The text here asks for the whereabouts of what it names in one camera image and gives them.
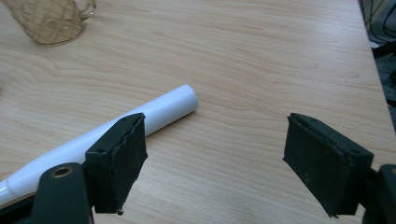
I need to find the black metal stand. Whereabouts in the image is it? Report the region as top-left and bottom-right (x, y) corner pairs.
(371, 41), (396, 60)

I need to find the amber glass cup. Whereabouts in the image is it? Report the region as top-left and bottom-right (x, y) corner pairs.
(0, 0), (97, 47)

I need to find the white electric toothbrush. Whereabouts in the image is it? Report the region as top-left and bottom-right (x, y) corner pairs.
(0, 83), (200, 209)

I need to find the black floor cable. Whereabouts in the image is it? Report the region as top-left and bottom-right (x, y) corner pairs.
(367, 0), (396, 45)

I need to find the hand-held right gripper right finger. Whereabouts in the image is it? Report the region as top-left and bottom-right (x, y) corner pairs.
(282, 112), (375, 218)

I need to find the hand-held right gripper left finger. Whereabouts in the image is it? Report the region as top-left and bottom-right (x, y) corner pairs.
(84, 112), (149, 216)

